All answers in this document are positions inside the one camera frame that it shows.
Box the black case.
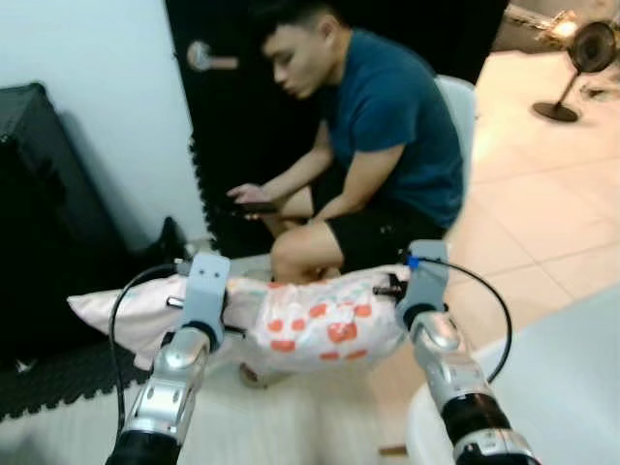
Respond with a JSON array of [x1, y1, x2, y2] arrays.
[[0, 82, 137, 369]]

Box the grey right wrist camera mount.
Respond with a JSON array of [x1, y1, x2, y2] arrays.
[[405, 239, 451, 311]]

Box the black phone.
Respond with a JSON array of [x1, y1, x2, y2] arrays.
[[228, 199, 282, 216]]

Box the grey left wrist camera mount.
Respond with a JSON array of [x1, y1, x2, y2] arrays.
[[181, 252, 232, 335]]

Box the black foam mat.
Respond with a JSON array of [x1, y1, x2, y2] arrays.
[[0, 339, 156, 422]]

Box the man in blue shirt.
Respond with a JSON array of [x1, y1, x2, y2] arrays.
[[225, 0, 468, 390]]

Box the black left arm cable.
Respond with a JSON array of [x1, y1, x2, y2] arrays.
[[108, 262, 185, 432]]

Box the pink pillow with coloured spots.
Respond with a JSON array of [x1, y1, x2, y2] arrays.
[[68, 266, 418, 374]]

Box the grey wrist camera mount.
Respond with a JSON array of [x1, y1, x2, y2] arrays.
[[405, 239, 451, 311], [181, 252, 232, 335]]

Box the white plastic chair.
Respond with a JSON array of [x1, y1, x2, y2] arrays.
[[433, 75, 479, 195]]

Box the black standing fan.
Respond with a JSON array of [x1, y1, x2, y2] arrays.
[[532, 21, 619, 124]]

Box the silver door handle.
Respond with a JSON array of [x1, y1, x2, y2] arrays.
[[186, 41, 240, 74]]

